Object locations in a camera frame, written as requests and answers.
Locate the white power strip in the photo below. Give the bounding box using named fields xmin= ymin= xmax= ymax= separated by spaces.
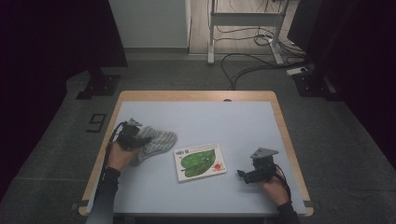
xmin=286 ymin=66 xmax=309 ymax=77

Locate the person's left hand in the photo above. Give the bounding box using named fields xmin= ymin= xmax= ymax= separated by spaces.
xmin=106 ymin=142 xmax=141 ymax=172

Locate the white picture book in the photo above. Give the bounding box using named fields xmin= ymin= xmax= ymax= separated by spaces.
xmin=173 ymin=142 xmax=228 ymax=183

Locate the black stand base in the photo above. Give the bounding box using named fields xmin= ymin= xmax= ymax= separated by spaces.
xmin=76 ymin=66 xmax=122 ymax=101
xmin=292 ymin=72 xmax=344 ymax=102

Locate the red and black gripper cable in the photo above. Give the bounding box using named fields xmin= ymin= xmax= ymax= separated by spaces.
xmin=274 ymin=164 xmax=293 ymax=202

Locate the light blue table mat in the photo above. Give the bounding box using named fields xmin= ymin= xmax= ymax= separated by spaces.
xmin=85 ymin=101 xmax=308 ymax=217

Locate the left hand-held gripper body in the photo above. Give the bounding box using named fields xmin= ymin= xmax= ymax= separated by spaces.
xmin=117 ymin=118 xmax=144 ymax=152

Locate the black floor cable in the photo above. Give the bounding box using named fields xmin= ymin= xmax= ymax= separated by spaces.
xmin=220 ymin=52 xmax=311 ymax=91

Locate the dark curtain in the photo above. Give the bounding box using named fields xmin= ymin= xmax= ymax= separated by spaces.
xmin=287 ymin=0 xmax=396 ymax=172
xmin=0 ymin=0 xmax=129 ymax=200

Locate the person's right hand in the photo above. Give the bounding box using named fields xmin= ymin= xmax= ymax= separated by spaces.
xmin=259 ymin=175 xmax=290 ymax=207

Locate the grey striped sock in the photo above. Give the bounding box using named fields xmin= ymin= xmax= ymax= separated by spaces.
xmin=130 ymin=125 xmax=178 ymax=167

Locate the white cabinet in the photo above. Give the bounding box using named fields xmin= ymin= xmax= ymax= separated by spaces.
xmin=107 ymin=0 xmax=191 ymax=49

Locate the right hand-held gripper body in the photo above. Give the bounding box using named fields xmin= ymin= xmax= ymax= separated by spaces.
xmin=248 ymin=147 xmax=279 ymax=184

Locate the wooden table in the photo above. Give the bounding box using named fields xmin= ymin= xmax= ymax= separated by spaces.
xmin=78 ymin=90 xmax=315 ymax=217

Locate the white metal desk frame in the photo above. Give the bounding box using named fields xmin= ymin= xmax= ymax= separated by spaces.
xmin=206 ymin=0 xmax=291 ymax=65

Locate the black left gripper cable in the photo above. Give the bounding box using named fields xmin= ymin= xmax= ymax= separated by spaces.
xmin=92 ymin=121 xmax=126 ymax=200

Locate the tangle of black cables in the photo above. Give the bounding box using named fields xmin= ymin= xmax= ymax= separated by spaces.
xmin=214 ymin=24 xmax=307 ymax=59

